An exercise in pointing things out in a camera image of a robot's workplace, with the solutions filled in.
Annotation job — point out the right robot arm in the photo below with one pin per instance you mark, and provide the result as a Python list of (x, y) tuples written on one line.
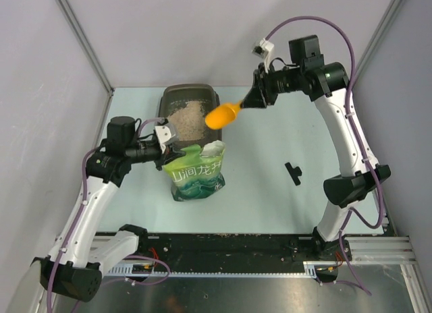
[(326, 85)]

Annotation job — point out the dark grey litter box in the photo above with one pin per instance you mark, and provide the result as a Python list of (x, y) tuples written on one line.
[(177, 96)]

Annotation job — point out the aluminium frame rail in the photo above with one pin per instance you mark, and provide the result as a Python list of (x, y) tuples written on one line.
[(298, 247)]

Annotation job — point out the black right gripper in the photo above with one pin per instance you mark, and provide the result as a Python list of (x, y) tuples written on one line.
[(255, 98)]

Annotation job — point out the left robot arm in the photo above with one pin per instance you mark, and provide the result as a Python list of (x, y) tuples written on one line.
[(72, 268)]

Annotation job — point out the yellow plastic scoop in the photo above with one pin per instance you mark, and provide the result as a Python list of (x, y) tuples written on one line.
[(223, 115)]

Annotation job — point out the grey slotted cable duct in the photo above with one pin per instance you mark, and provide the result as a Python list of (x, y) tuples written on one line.
[(280, 268)]

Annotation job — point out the beige litter pile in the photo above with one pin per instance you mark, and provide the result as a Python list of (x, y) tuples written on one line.
[(189, 121)]

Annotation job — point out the green litter bag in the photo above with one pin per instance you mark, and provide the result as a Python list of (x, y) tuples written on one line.
[(197, 174)]

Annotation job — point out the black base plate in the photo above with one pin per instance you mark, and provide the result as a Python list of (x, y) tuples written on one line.
[(194, 260)]

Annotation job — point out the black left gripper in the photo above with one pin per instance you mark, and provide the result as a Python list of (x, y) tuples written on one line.
[(169, 154)]

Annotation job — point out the black bag clip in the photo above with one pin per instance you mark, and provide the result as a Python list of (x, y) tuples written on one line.
[(295, 173)]

